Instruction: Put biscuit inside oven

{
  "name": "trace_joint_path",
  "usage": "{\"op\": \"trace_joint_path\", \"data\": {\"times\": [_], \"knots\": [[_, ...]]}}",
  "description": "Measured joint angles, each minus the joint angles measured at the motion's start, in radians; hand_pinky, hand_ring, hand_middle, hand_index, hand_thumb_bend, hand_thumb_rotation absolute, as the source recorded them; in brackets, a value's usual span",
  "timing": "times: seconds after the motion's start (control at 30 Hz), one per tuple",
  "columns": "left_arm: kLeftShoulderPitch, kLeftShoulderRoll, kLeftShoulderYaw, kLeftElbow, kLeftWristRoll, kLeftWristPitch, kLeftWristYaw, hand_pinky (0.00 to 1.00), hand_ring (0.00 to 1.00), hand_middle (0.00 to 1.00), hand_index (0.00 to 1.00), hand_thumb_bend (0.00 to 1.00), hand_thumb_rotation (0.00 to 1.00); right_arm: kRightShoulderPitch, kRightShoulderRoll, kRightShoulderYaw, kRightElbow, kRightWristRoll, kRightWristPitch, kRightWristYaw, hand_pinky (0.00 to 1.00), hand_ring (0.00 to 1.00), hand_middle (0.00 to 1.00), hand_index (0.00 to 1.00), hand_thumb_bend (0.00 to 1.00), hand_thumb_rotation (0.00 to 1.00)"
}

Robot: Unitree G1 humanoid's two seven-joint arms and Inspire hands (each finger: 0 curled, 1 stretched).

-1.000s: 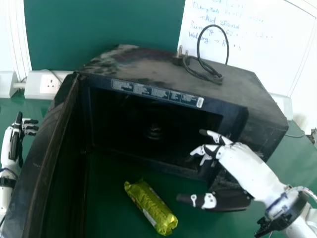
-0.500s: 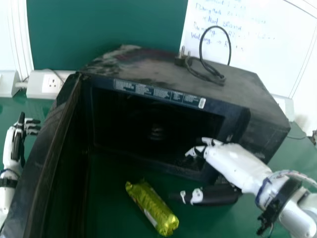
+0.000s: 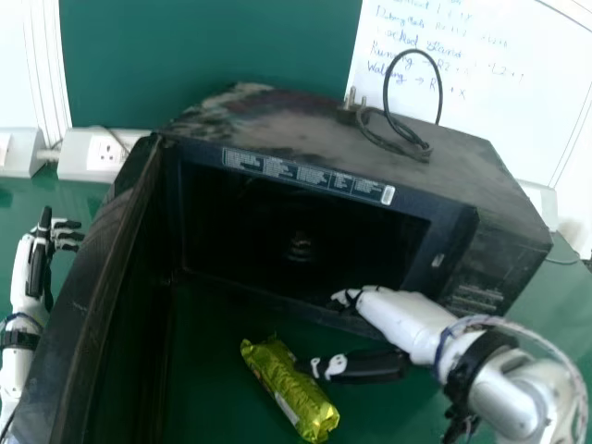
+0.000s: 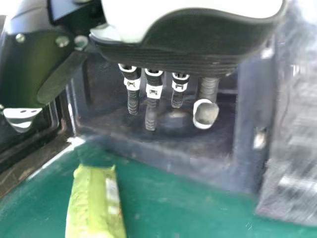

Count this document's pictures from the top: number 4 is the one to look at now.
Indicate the yellow-green biscuit packet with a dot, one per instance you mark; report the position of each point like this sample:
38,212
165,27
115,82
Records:
95,203

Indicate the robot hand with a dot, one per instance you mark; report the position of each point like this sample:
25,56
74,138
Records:
188,42

